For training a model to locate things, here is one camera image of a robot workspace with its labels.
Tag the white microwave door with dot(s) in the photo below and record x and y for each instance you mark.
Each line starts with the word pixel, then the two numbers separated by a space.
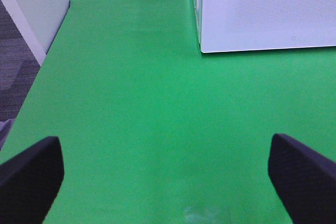
pixel 270 11

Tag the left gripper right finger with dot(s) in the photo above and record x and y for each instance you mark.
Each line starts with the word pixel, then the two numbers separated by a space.
pixel 303 179

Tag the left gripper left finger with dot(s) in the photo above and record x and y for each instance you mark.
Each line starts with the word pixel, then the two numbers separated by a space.
pixel 30 182

